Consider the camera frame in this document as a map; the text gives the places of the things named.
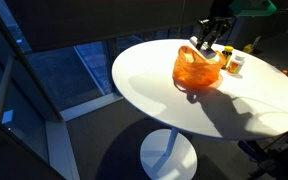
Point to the white table pedestal base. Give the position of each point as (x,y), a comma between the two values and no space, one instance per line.
(169,156)

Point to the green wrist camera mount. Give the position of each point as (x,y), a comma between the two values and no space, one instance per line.
(254,7)

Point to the yellow background object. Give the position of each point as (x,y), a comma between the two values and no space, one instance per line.
(248,48)

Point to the white bottle orange label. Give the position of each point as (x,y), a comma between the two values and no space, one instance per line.
(235,65)

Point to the white medicine box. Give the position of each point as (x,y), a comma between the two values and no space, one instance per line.
(206,51)

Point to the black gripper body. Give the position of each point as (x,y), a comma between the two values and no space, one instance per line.
(221,10)

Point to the orange plastic bag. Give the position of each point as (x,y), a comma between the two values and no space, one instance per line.
(194,71)

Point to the brown bottle yellow cap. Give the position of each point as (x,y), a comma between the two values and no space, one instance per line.
(227,56)

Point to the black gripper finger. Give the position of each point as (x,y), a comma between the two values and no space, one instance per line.
(217,33)
(202,33)

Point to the small orange object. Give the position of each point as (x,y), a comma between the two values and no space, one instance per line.
(285,71)

